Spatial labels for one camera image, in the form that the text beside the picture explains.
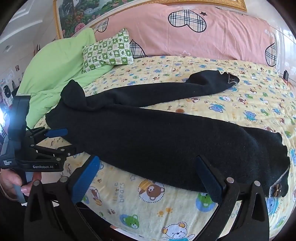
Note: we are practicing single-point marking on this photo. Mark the black fleece pants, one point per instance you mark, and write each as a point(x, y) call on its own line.
point(119, 126)

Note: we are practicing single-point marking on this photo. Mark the light green duvet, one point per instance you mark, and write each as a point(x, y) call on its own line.
point(52, 68)

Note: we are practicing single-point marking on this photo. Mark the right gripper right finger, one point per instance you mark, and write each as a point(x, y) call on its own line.
point(251, 222)

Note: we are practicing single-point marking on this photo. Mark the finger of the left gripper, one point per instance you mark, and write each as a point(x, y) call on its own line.
point(56, 133)
point(44, 153)

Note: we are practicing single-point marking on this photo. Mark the gold framed landscape painting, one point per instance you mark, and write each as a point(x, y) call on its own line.
point(71, 16)

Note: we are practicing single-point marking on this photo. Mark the small black device on bed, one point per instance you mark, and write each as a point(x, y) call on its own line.
point(285, 75)

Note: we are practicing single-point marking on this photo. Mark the green white checkered pillow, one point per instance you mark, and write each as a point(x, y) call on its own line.
point(110, 51)

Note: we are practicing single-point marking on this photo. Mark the person's left hand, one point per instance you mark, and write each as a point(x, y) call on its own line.
point(9, 178)

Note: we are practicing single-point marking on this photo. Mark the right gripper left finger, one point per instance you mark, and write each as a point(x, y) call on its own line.
point(51, 212)

